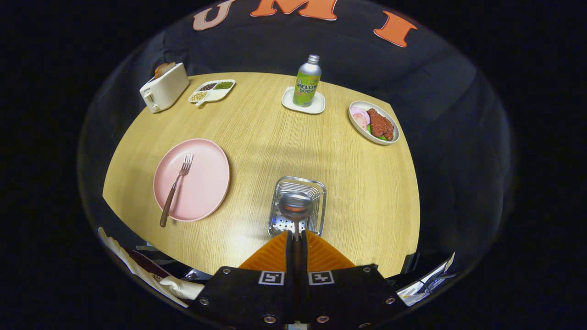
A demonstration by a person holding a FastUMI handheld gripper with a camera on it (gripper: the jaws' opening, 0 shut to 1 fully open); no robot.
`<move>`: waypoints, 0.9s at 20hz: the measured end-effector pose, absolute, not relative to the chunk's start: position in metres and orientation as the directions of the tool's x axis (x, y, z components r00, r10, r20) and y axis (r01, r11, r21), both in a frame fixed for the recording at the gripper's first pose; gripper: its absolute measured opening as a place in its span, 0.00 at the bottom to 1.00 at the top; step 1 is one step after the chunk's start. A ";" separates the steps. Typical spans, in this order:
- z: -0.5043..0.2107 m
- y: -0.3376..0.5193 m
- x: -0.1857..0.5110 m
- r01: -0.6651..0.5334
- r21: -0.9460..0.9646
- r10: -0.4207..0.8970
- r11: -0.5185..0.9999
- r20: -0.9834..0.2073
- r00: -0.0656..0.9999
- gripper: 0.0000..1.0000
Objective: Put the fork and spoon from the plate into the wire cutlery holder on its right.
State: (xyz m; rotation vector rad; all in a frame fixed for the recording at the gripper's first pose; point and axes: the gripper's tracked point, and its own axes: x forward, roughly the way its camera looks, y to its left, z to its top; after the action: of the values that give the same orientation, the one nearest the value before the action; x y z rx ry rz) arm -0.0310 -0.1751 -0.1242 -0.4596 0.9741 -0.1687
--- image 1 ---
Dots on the white papers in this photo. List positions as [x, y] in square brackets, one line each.
[424, 286]

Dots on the pile of green beans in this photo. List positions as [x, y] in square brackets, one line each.
[224, 85]

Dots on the green lettuce leaf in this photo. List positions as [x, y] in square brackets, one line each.
[370, 132]

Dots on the white round food plate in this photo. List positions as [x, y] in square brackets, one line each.
[355, 124]

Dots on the toasted bread slice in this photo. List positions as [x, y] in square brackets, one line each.
[159, 71]
[168, 67]

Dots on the white divided dish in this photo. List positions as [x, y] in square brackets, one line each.
[219, 94]

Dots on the white cloth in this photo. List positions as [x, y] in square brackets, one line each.
[137, 270]

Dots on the pile of beige beans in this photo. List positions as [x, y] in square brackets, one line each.
[198, 96]

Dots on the pink plate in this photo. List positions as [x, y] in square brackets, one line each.
[202, 178]

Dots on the pile of dark beans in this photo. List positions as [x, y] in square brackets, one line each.
[207, 86]

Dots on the brown fried meat piece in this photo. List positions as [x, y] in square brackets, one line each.
[380, 124]

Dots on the white toaster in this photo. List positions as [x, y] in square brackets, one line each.
[165, 91]

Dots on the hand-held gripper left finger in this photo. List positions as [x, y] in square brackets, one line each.
[289, 263]

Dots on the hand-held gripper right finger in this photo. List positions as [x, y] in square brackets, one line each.
[304, 263]

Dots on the pink ham slices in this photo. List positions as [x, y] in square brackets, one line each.
[360, 117]

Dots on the white square coaster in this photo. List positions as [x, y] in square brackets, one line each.
[289, 101]

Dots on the green soda bottle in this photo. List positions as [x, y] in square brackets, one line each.
[306, 85]

